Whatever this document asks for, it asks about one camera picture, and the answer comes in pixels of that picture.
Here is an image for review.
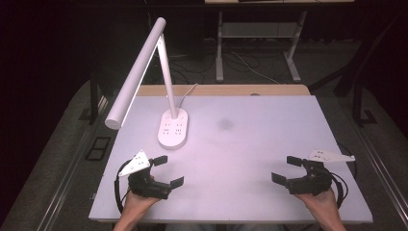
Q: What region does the white table mat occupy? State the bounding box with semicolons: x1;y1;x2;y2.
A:
89;94;374;224

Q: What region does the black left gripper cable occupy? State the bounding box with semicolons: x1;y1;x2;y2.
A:
114;159;133;215

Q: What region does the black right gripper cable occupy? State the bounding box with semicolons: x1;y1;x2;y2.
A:
330;143;358;210

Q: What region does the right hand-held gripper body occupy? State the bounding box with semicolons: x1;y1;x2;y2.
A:
286;149;356;197

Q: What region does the grey metal desk frame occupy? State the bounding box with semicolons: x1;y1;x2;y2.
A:
215;11;308;84

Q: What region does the person's right hand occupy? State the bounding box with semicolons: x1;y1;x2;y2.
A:
293;188;340;223

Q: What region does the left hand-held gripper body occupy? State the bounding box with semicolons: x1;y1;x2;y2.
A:
117;149;173;200

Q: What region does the person's left hand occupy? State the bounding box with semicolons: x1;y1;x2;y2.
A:
122;174;162;222

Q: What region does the white floor cable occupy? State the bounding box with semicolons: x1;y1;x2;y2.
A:
230;51;281;85

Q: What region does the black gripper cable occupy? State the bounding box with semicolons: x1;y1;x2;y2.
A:
114;159;133;215
330;143;358;210

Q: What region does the black metal stand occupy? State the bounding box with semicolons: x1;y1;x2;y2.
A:
308;9;408;128
78;72;101;126

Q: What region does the white lamp cable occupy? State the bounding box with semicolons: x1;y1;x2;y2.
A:
177;83;198;109

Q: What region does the white desk lamp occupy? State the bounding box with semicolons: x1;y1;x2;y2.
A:
104;17;190;151

